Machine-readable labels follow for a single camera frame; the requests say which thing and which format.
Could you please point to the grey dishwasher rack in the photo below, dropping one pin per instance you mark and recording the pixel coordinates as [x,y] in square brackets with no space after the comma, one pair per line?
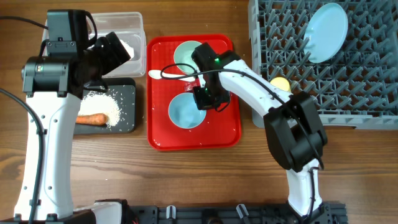
[356,87]

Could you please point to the light blue bowl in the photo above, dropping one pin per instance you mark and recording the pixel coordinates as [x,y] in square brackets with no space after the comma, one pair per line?
[183,111]

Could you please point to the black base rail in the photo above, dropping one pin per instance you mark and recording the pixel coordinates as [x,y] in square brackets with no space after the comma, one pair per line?
[202,214]

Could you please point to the white napkin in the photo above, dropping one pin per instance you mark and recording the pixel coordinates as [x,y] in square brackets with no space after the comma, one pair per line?
[129,49]

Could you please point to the red plastic tray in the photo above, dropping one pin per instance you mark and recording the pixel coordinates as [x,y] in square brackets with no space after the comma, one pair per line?
[219,129]

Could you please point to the yellow cup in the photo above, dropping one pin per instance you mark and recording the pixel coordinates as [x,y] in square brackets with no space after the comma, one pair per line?
[281,83]

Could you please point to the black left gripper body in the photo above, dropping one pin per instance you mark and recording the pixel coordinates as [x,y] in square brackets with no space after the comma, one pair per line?
[107,56]

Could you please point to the green bowl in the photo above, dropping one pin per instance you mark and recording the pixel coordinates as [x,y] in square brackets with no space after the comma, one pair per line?
[183,54]

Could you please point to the white rice pile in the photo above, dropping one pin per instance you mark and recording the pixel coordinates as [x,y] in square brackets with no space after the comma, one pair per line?
[101,103]

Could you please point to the white plastic spoon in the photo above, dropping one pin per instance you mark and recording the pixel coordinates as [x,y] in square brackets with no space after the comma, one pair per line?
[155,74]

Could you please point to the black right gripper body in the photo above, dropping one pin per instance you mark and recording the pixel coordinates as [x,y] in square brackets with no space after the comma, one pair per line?
[208,98]

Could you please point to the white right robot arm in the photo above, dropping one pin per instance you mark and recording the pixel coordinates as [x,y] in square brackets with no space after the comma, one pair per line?
[294,130]

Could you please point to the red snack wrapper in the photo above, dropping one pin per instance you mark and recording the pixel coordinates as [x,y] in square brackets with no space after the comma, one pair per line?
[191,86]

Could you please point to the black tray bin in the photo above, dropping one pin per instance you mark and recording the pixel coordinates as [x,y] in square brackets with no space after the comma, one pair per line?
[123,90]

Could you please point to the orange carrot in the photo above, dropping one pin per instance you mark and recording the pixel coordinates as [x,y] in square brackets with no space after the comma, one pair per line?
[98,119]

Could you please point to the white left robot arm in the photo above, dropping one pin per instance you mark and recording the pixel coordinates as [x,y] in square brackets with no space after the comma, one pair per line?
[54,87]

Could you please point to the light blue plate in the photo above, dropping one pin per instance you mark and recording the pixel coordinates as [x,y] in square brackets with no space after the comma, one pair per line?
[325,33]

